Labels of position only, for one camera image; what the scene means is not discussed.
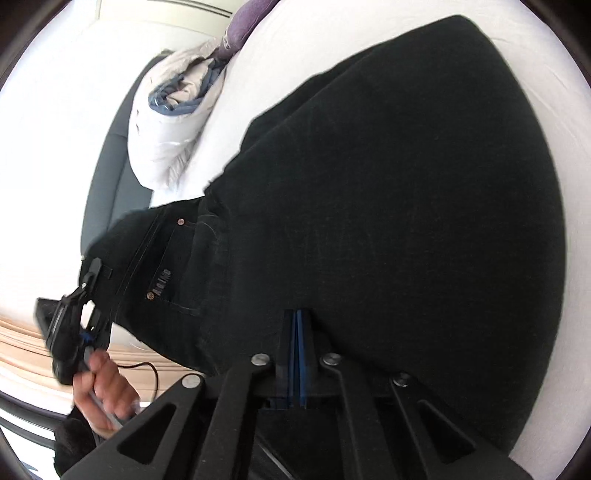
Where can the dark metal bar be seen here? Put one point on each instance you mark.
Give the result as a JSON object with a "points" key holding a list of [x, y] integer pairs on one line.
{"points": [[27, 410]]}

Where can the white bed mattress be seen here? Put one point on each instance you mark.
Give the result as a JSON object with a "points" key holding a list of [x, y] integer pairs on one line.
{"points": [[545, 92]]}

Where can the black denim pants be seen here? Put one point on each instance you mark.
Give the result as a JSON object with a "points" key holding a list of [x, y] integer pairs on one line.
{"points": [[392, 221]]}

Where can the person's left forearm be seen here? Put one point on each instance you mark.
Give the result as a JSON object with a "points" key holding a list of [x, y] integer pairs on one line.
{"points": [[74, 443]]}

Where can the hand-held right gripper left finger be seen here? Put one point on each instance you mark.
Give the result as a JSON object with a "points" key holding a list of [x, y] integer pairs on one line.
{"points": [[290, 355]]}

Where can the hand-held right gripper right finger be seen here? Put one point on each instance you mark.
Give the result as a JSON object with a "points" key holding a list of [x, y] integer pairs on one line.
{"points": [[303, 355]]}

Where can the purple cushion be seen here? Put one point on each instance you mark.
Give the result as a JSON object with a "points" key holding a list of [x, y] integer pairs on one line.
{"points": [[242, 30]]}

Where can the rolled white duvet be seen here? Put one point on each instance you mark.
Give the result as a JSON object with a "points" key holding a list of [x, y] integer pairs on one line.
{"points": [[171, 124]]}

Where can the person's left hand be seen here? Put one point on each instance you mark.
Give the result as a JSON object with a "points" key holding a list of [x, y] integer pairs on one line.
{"points": [[106, 392]]}

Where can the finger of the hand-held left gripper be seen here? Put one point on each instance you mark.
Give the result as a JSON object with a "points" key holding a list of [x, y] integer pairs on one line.
{"points": [[91, 277], [99, 337]]}

